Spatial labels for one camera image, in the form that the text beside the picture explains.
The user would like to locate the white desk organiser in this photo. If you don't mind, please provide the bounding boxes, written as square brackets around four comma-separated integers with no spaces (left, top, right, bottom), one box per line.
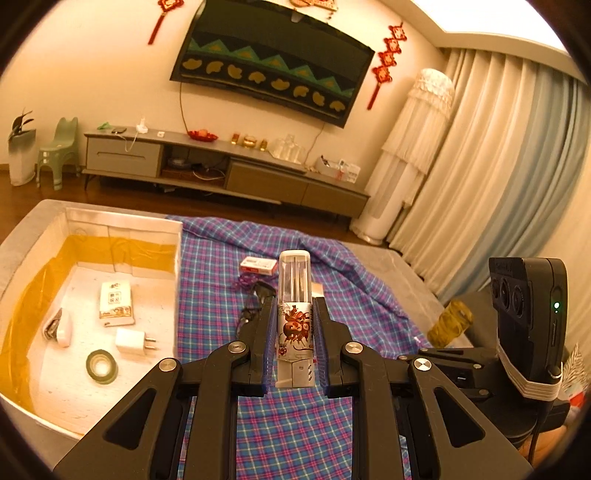
[315,156,362,184]

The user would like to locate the cream curtain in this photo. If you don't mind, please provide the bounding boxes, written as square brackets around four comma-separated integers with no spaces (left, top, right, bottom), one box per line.
[388,46,543,296]

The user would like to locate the grey television cabinet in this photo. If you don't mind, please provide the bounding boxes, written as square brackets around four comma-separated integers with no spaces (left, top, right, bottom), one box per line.
[82,130,371,217]

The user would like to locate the blue plaid cloth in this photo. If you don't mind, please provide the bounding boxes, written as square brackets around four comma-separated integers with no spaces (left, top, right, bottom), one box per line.
[166,215,435,480]

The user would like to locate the black glasses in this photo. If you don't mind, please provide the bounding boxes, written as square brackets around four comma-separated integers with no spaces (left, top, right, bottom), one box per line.
[238,281,276,335]

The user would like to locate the green plastic stool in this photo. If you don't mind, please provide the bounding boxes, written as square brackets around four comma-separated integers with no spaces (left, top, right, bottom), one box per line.
[36,117,80,191]

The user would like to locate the red knot wall ornament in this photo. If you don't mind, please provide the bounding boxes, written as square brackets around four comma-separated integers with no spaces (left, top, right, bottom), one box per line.
[367,22,409,110]
[148,0,183,45]

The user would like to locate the white charger with cable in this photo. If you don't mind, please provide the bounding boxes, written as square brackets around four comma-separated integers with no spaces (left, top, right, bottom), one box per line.
[124,117,149,153]

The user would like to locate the white foam box container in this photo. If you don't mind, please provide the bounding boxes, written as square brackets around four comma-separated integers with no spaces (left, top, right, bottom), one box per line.
[0,207,184,439]

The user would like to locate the white plug charger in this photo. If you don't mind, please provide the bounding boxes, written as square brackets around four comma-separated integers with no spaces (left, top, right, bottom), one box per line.
[115,327,157,360]

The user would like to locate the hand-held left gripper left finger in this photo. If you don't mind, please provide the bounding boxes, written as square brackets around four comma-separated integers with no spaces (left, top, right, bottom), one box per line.
[53,295,279,480]

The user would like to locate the green tape roll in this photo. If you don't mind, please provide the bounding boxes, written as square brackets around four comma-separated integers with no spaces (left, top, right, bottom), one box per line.
[85,349,120,385]

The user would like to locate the television with patterned cloth cover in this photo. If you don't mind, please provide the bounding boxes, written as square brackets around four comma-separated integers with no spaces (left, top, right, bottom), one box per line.
[170,0,376,129]

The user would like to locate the lace covered air conditioner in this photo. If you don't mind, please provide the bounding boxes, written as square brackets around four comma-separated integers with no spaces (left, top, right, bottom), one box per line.
[349,68,455,245]

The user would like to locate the clear tube with printed label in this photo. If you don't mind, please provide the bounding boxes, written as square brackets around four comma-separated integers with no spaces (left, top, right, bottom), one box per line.
[274,250,319,388]

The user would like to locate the red and white small box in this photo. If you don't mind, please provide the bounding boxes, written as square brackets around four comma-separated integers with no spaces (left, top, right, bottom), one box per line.
[239,256,278,276]

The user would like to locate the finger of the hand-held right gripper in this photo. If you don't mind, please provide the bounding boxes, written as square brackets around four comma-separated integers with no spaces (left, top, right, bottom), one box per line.
[398,347,500,370]

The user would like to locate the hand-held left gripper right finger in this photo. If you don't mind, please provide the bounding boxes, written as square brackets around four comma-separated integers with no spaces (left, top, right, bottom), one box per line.
[313,296,534,480]

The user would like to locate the blue grey curtain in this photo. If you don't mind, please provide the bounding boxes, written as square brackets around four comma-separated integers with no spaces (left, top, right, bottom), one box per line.
[434,74,591,305]

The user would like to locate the dark potted plant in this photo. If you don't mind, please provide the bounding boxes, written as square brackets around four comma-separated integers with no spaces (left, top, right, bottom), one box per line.
[8,110,35,139]

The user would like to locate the black cable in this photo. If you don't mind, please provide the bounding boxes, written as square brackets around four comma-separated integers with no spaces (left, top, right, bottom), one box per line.
[529,401,551,468]

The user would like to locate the white floor bin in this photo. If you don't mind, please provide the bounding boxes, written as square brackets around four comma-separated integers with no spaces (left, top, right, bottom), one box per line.
[8,129,38,186]

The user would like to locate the cluster of clear glasses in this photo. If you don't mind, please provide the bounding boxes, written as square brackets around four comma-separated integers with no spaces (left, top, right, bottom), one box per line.
[272,134,306,162]

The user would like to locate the white and gold carton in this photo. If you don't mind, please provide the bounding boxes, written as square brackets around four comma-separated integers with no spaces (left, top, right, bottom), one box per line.
[97,280,136,329]

